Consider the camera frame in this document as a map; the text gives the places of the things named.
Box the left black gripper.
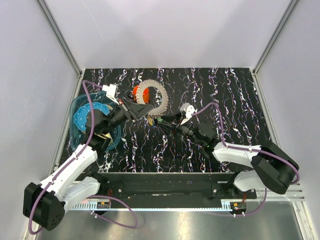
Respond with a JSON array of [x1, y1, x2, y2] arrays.
[[101, 96, 154, 136]]

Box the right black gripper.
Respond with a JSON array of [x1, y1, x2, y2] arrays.
[[155, 111, 204, 147]]

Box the large ring of keyrings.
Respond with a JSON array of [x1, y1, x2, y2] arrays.
[[136, 79, 169, 117]]

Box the yellow capped key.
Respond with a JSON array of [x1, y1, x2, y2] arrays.
[[147, 117, 155, 126]]

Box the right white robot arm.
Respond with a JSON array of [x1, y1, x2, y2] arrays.
[[154, 113, 300, 199]]

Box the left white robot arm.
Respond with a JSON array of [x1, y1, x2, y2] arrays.
[[23, 98, 154, 235]]

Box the orange plastic cup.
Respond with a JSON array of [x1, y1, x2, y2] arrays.
[[127, 84, 150, 105]]

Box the clear blue plastic bin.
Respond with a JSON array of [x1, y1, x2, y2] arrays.
[[69, 91, 122, 151]]

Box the blue dotted plate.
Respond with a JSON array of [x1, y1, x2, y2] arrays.
[[73, 102, 111, 132]]

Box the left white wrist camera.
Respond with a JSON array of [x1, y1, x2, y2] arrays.
[[102, 84, 117, 102]]

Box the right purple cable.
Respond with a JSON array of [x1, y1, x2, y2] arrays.
[[192, 101, 301, 217]]

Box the purple cable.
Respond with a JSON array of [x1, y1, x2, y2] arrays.
[[192, 101, 301, 217], [27, 79, 139, 235]]

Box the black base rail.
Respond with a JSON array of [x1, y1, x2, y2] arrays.
[[77, 172, 257, 200]]

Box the left aluminium frame post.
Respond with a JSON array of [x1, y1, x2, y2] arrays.
[[35, 0, 82, 77]]

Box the aluminium frame post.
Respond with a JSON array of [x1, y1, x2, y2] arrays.
[[35, 0, 82, 77], [251, 0, 301, 76]]

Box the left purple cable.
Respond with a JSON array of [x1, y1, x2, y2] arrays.
[[27, 79, 139, 235]]

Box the right aluminium frame post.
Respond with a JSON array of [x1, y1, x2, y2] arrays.
[[251, 0, 301, 76]]

